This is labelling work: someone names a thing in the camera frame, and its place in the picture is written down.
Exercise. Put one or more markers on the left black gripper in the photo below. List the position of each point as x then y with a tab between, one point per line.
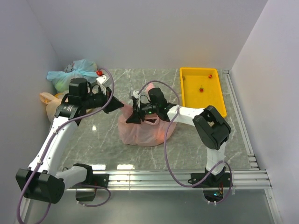
114	104

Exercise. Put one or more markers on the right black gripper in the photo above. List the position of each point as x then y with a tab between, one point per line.
135	117

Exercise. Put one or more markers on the pink plastic bag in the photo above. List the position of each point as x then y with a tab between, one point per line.
143	134

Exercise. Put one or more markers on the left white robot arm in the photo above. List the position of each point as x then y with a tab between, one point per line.
41	180

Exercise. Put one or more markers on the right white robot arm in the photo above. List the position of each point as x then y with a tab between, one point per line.
211	127

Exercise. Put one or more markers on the blue tied plastic bag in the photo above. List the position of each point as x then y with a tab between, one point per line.
80	68

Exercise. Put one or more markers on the orange tied plastic bag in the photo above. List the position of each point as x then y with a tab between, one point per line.
51	102

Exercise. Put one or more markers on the yellow plastic tray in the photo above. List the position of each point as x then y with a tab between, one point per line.
191	81

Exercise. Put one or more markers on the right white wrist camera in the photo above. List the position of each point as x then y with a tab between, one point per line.
134	95

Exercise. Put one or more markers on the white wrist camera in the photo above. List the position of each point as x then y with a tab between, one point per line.
134	95
103	81

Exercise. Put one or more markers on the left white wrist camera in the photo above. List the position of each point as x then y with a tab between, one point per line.
103	81

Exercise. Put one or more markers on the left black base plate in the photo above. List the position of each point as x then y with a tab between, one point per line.
100	180

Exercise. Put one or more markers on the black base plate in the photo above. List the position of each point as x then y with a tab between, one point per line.
212	181
100	180

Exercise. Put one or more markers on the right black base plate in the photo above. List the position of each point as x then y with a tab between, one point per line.
212	181

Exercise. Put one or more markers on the aluminium front rail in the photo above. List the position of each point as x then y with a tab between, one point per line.
162	180

